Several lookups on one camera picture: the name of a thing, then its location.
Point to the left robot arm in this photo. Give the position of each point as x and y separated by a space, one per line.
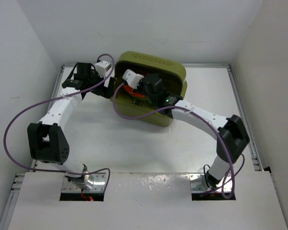
47 141

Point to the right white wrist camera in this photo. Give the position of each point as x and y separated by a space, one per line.
132 79

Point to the orange plate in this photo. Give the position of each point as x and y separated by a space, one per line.
135 93

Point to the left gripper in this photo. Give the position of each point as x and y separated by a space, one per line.
104 91

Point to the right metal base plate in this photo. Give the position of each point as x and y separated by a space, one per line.
198 184

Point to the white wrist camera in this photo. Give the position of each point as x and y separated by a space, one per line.
102 67
132 79

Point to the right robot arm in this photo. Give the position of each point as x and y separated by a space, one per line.
229 132

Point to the metal base plate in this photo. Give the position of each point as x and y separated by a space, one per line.
198 184
94 183

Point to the olive green dish rack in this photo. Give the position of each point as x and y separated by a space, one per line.
171 72

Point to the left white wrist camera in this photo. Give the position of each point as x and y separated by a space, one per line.
102 67

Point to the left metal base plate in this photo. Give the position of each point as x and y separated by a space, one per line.
94 183

